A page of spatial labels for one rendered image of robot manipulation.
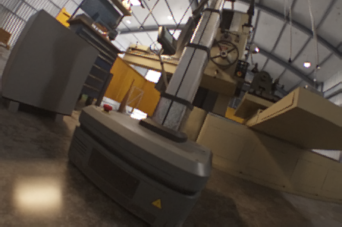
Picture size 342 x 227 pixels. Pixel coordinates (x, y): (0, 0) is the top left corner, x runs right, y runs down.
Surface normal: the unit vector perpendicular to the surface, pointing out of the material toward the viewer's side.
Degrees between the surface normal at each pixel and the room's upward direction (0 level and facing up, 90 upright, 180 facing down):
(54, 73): 90
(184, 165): 45
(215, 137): 90
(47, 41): 90
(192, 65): 90
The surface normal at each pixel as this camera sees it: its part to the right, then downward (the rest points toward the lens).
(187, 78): -0.29, -0.25
